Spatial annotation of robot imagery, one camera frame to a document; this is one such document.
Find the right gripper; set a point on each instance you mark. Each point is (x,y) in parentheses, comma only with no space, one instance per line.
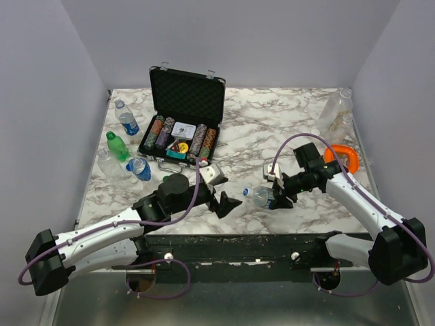
(281,191)

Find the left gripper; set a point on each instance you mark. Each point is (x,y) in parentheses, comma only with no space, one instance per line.
(225,206)

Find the clear bottle green-blue label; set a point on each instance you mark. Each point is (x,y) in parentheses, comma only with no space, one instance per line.
(263,197)

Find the white blue water cap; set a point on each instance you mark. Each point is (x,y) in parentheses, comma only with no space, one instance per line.
(248,192)

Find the clear Pocari Sweat bottle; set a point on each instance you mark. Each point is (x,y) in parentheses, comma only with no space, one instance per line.
(344,128)

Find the square clear juice bottle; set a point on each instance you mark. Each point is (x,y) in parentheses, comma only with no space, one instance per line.
(338,104)

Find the blue label water bottle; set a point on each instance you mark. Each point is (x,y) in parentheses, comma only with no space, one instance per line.
(126,117)

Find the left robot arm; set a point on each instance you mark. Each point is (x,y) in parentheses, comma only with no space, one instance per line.
(52,260)

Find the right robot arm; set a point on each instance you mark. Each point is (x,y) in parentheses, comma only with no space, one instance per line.
(397,248)

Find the blue crushed bottle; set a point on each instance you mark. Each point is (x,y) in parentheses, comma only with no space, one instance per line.
(140,168)

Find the crushed clear bottle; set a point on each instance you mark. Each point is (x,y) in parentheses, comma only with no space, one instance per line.
(110,166)

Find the green soda bottle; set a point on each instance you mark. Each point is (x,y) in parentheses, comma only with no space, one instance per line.
(117,146)

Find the yellow dealer chip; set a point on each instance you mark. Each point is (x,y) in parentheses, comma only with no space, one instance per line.
(183,147)

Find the black poker chip case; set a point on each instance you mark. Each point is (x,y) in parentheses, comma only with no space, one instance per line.
(187,97)

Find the black front rail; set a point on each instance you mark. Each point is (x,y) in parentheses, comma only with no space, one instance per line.
(240,258)

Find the orange ring toy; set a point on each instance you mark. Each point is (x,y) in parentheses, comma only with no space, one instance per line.
(347,156)

